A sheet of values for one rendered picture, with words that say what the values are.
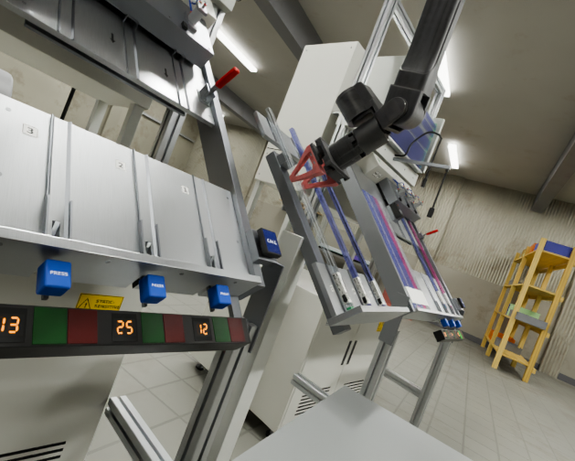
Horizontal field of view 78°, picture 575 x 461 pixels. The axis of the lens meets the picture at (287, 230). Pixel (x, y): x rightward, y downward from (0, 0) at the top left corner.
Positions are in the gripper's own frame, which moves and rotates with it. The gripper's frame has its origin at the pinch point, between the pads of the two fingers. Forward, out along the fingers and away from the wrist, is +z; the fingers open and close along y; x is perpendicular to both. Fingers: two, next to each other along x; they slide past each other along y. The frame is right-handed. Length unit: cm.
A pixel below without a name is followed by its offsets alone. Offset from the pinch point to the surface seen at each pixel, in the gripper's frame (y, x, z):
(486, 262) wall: -807, -67, -43
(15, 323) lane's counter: 47, 25, 14
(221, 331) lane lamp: 22.3, 27.6, 11.6
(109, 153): 36.1, 1.5, 11.8
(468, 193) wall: -800, -220, -84
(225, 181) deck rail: 12.0, -1.9, 10.2
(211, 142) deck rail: 10.9, -13.5, 11.3
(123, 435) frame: 9, 35, 54
